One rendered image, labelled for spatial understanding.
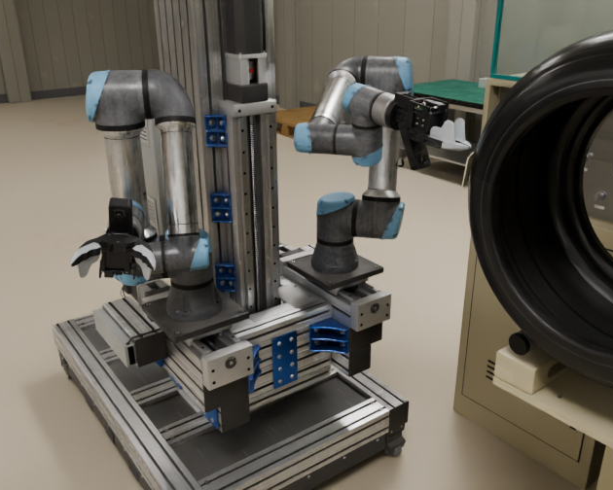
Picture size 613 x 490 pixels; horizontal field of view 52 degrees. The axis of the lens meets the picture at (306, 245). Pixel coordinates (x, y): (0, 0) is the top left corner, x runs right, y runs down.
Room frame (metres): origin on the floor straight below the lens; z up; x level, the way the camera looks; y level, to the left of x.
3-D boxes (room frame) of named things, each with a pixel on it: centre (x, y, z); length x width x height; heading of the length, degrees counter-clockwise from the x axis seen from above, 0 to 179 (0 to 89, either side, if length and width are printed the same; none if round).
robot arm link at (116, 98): (1.51, 0.45, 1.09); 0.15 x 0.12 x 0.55; 100
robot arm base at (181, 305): (1.54, 0.31, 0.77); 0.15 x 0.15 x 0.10
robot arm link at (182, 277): (1.54, 0.32, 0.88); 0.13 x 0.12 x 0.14; 100
